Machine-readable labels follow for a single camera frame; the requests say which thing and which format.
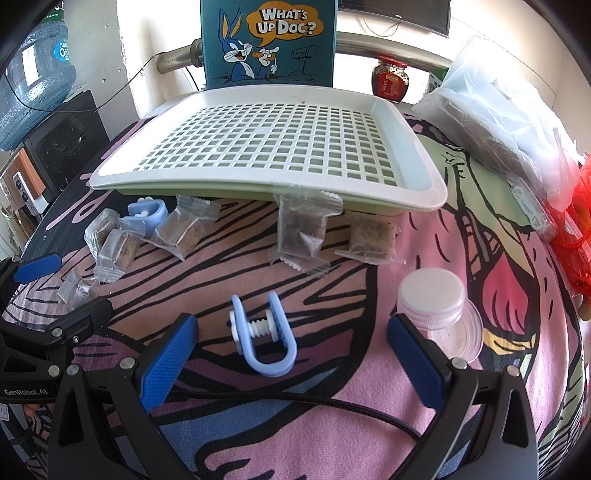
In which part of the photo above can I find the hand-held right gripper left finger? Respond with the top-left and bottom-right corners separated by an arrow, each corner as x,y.
48,313 -> 200,480

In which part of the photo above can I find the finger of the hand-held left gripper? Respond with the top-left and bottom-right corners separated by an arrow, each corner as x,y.
0,253 -> 61,296
0,298 -> 115,366

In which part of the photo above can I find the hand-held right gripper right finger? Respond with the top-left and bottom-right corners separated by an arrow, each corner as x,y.
387,314 -> 539,480

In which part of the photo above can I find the small clear empty-looking packet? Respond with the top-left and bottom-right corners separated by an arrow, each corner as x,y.
56,270 -> 100,308

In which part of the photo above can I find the clear round lid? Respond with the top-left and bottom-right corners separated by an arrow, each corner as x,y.
422,298 -> 484,363

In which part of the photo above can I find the small clear plastic jar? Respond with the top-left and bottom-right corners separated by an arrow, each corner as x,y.
398,269 -> 466,330

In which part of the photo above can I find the blue screw clamp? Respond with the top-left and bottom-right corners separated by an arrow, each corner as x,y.
228,292 -> 296,378
121,196 -> 168,236

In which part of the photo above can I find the white perforated tray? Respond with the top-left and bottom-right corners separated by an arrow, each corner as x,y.
89,85 -> 450,214

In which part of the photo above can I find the orange white appliance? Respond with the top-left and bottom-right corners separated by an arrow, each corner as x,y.
0,148 -> 47,217

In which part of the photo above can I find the printed pink blanket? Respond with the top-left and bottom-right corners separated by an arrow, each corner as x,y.
0,108 -> 585,480

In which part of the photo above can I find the black speaker box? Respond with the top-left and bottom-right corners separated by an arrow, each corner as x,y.
23,90 -> 112,204

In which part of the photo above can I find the large blue water jug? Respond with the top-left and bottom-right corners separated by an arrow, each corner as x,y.
0,9 -> 78,153

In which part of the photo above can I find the packet of white clips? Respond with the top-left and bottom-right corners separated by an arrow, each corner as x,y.
508,178 -> 561,243

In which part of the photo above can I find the red plastic bag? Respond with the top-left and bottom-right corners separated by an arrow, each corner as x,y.
545,154 -> 591,319

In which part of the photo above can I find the large clear plastic bag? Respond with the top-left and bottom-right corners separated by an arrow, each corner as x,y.
411,34 -> 583,213

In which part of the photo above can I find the green white carton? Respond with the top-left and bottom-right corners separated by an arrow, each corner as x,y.
422,67 -> 451,104

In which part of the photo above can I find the red lid sauce jar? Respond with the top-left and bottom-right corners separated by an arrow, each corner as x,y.
370,55 -> 411,103

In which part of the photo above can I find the teal cartoon tote bag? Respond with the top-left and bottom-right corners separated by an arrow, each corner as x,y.
200,0 -> 340,90

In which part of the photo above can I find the black braided cable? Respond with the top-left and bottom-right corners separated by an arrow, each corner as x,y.
173,390 -> 423,439

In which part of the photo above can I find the thin black wire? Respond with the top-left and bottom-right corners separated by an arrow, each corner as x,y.
0,53 -> 160,114

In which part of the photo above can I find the metal pipe rail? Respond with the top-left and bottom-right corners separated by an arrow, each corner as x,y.
156,31 -> 455,75

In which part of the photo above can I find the black wall television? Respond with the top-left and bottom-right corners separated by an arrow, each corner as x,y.
338,0 -> 451,38

